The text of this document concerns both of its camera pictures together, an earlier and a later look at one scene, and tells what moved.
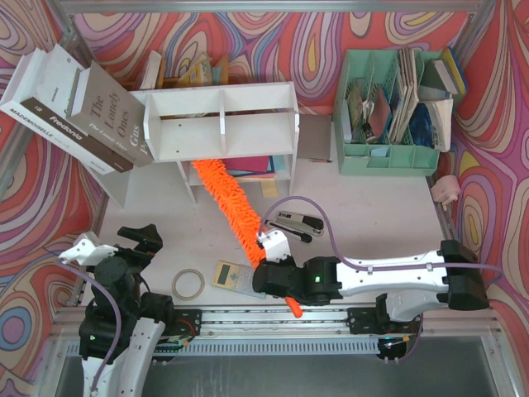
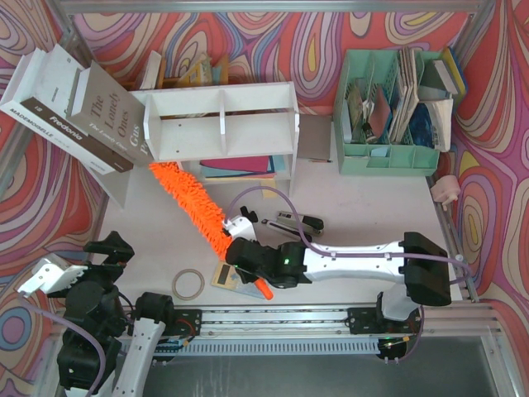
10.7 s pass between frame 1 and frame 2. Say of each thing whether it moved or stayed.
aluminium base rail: stayed
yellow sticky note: stayed
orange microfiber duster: moved
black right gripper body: moved
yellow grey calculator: stayed
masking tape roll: stayed
